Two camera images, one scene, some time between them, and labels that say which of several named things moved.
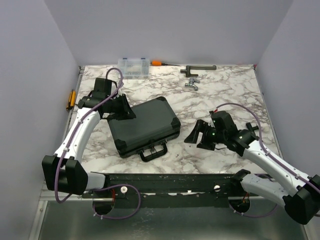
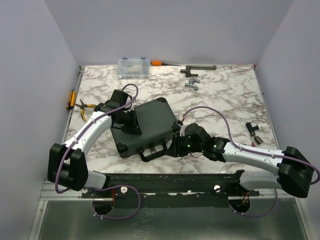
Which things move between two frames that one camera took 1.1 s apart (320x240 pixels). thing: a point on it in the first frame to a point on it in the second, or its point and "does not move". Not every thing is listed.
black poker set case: x=156 y=123 does not move
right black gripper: x=200 y=126 to x=173 y=150
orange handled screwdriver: x=159 y=63 does not move
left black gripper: x=126 y=112 to x=134 y=128
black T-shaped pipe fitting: x=251 y=130 does not move
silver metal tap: x=191 y=81 does not move
